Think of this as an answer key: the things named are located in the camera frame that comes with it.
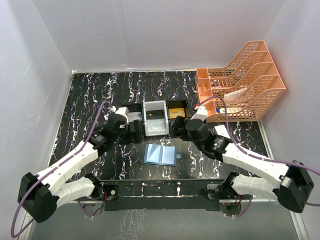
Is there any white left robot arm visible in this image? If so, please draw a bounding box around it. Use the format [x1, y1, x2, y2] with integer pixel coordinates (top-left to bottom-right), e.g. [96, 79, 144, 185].
[17, 113, 144, 223]

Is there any white paper in organizer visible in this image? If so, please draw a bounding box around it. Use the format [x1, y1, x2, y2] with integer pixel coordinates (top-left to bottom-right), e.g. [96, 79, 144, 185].
[223, 87, 247, 101]

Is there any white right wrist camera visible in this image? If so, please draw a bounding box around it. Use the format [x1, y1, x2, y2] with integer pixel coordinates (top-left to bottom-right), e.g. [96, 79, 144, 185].
[191, 105, 208, 122]

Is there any blue card holder wallet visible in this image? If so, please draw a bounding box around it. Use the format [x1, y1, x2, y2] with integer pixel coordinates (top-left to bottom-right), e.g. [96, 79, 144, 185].
[143, 143, 181, 167]

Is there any orange plastic file organizer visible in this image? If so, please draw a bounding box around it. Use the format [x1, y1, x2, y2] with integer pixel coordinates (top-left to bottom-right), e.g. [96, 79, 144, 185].
[195, 40, 286, 123]

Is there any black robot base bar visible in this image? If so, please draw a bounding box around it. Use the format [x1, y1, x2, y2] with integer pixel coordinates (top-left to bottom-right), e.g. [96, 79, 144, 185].
[82, 179, 254, 213]

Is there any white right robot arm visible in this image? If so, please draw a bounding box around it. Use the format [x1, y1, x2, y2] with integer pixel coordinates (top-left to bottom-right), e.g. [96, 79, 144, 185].
[169, 116, 314, 213]

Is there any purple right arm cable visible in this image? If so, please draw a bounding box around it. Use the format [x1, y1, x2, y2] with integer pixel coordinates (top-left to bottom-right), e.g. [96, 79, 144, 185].
[192, 96, 320, 218]

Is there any white bottle in organizer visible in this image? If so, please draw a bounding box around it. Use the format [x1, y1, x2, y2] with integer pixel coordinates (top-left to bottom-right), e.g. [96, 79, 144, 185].
[216, 107, 242, 113]

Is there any black left card tray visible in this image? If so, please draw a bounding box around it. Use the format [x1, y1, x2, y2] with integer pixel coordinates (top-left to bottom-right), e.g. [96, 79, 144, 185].
[124, 103, 143, 120]

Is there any white middle card tray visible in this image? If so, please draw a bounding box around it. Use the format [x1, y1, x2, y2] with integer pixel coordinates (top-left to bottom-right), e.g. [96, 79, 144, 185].
[142, 100, 169, 137]

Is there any white silver card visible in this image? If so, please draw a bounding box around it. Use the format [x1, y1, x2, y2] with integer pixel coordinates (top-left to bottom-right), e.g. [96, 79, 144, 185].
[127, 112, 142, 122]

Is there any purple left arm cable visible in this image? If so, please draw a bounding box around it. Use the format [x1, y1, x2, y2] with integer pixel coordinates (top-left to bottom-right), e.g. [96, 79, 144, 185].
[10, 100, 113, 239]

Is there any black card tray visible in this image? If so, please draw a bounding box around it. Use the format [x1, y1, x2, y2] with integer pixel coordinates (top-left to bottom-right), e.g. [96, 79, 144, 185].
[124, 103, 143, 120]
[166, 99, 191, 125]

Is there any black right card tray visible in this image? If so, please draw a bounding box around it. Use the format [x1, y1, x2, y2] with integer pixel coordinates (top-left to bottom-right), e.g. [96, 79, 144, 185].
[166, 99, 191, 125]

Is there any aluminium frame rail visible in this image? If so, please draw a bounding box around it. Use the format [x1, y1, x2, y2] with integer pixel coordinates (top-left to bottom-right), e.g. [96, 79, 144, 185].
[17, 119, 310, 240]

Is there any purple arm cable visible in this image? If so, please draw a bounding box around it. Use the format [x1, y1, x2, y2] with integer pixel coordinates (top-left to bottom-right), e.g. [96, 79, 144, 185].
[10, 100, 113, 239]
[192, 96, 320, 218]

